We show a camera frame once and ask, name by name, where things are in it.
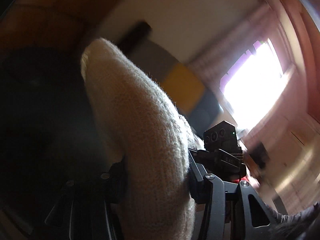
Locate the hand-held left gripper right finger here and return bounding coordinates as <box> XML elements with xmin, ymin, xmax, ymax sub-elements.
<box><xmin>187</xmin><ymin>152</ymin><xmax>272</xmax><ymax>240</ymax></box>

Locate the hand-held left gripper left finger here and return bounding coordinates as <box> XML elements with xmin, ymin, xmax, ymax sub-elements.
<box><xmin>45</xmin><ymin>162</ymin><xmax>125</xmax><ymax>240</ymax></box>

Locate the cream knit sweater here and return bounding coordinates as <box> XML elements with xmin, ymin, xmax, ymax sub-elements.
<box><xmin>80</xmin><ymin>37</ymin><xmax>198</xmax><ymax>240</ymax></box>

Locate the person's right forearm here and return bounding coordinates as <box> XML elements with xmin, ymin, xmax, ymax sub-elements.
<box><xmin>269</xmin><ymin>201</ymin><xmax>320</xmax><ymax>240</ymax></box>

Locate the bright window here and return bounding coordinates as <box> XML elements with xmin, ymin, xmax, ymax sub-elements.
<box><xmin>220</xmin><ymin>37</ymin><xmax>288</xmax><ymax>130</ymax></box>

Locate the pink patterned curtain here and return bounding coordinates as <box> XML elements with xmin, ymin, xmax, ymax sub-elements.
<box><xmin>187</xmin><ymin>2</ymin><xmax>273</xmax><ymax>90</ymax></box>

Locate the black upright board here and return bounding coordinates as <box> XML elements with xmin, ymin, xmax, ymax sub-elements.
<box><xmin>117</xmin><ymin>21</ymin><xmax>153</xmax><ymax>53</ymax></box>

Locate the wooden wardrobe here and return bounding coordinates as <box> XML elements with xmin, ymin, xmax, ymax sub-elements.
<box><xmin>0</xmin><ymin>0</ymin><xmax>125</xmax><ymax>63</ymax></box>

